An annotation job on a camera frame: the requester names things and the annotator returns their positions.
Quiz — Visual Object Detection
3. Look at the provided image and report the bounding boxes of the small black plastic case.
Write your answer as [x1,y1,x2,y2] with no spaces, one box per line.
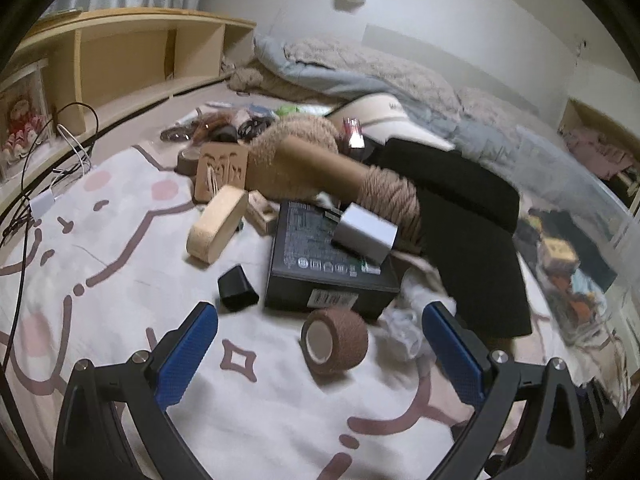
[217,265,260,312]

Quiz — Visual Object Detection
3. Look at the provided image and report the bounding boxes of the white headboard panel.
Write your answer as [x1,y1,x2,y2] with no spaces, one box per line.
[362,24,571,116]

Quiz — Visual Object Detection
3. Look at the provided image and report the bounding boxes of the tan printed cardboard box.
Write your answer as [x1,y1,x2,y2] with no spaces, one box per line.
[537,237,581,273]

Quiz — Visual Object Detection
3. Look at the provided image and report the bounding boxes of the light wooden shelf unit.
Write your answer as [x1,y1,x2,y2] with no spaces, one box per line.
[0,7,258,221]

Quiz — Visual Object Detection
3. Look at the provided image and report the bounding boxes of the small wooden piece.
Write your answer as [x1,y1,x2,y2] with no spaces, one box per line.
[246,190,280,236]

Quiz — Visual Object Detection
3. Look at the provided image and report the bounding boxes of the beige textured pillow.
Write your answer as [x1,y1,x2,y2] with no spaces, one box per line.
[282,37,458,106]
[452,85,541,133]

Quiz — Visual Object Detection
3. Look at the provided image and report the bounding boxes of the black cable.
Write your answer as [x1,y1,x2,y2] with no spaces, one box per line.
[0,102,101,461]

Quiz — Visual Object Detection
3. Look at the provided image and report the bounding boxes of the light blue packet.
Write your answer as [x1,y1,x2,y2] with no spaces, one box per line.
[205,101,271,116]

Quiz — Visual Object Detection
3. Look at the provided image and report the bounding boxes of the tan blanket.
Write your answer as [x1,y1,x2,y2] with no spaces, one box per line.
[235,67,326,106]

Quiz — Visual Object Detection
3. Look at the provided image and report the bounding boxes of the black cloth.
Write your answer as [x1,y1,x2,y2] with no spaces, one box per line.
[370,137,533,341]

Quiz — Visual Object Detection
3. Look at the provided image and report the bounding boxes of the cardboard tube with twine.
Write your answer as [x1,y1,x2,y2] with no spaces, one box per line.
[272,137,423,241]

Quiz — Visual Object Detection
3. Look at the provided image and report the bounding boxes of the pink clothes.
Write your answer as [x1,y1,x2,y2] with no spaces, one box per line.
[562,127,633,181]

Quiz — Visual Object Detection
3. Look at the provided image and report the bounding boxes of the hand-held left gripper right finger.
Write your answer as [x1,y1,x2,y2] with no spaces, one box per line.
[421,301,587,480]

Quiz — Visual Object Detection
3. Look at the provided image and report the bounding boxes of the brown plush toy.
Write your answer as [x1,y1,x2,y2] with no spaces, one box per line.
[245,114,341,198]

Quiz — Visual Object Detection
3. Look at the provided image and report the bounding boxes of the white tissue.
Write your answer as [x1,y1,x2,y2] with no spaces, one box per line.
[382,265,458,361]

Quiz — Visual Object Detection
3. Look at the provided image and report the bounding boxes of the grey blue duvet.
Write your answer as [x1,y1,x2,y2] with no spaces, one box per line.
[252,34,626,241]

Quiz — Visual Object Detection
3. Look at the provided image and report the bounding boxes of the black cardboard box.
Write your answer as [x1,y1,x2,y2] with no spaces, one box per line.
[264,200,401,323]

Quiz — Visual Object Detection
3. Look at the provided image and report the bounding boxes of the black hair ties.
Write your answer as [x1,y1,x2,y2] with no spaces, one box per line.
[237,116,275,138]

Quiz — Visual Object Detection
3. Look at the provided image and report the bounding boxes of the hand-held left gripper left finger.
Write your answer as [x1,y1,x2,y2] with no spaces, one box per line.
[52,301,219,480]

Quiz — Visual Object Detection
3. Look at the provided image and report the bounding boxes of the brown tape roll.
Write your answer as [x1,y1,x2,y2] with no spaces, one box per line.
[177,149,201,176]

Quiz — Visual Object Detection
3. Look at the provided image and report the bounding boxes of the clear plastic bin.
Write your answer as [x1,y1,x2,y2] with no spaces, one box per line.
[510,125,640,391]

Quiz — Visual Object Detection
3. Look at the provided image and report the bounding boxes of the brown bandage roll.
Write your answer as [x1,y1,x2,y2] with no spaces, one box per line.
[301,307,369,376]

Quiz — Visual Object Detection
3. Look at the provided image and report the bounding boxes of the white pink printed blanket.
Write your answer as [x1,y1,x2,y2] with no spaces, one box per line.
[0,142,586,480]

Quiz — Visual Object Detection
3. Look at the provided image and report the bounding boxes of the pink white small packet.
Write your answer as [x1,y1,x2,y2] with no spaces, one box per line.
[342,117,366,150]

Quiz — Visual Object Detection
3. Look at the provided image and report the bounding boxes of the black glove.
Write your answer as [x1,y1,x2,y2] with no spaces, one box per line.
[575,245,618,291]

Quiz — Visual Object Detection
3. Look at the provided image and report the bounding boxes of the silver power adapter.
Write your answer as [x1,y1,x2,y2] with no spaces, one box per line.
[331,203,399,266]

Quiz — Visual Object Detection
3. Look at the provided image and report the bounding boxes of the framed doll picture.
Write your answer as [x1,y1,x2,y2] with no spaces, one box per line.
[0,62,51,183]

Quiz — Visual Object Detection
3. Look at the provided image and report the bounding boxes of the wooden side shelf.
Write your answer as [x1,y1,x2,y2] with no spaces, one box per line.
[557,97,640,221]

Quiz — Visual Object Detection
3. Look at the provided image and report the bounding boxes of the white cable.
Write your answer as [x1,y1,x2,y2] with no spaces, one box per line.
[55,122,93,196]

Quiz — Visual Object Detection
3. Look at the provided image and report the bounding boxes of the white charger plug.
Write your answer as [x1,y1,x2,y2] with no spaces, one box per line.
[29,192,56,221]

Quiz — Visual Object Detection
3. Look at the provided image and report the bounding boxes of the beige oval wooden block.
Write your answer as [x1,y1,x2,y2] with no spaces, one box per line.
[186,185,249,263]

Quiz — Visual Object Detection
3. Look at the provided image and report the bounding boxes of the carved wooden board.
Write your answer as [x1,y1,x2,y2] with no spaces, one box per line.
[195,141,249,206]

